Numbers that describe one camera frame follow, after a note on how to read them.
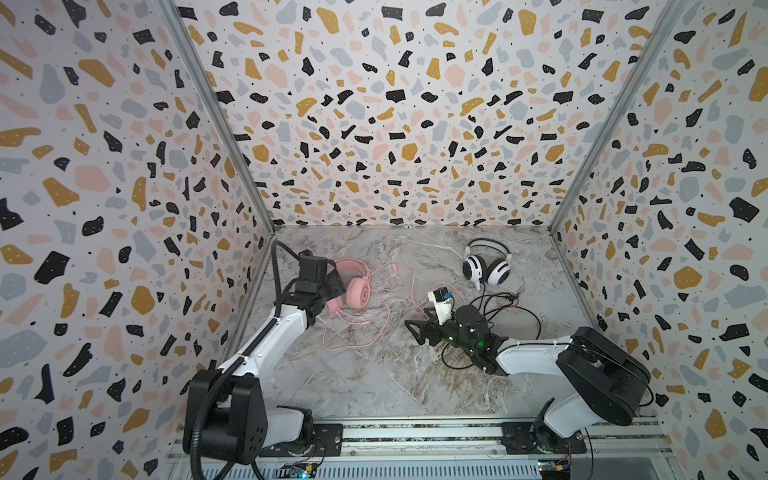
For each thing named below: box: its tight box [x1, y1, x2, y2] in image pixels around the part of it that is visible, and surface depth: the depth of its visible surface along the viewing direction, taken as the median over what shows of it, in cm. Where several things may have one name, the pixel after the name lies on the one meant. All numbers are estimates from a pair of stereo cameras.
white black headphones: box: [462, 238, 513, 291], surface depth 102 cm
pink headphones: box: [326, 257, 371, 314], surface depth 94 cm
